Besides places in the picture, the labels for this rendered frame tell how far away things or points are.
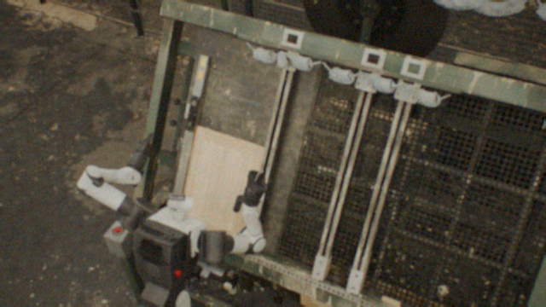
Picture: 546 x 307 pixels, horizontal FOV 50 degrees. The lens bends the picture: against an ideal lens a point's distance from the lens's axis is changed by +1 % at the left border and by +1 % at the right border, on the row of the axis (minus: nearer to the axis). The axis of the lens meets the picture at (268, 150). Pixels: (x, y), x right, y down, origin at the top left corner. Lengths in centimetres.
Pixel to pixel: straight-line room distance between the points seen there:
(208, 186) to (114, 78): 293
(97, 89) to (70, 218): 159
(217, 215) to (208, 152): 35
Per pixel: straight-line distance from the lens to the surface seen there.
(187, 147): 326
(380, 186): 287
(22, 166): 537
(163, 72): 329
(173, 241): 266
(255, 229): 287
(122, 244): 336
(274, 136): 299
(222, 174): 320
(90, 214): 478
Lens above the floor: 351
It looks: 45 degrees down
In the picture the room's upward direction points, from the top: 3 degrees counter-clockwise
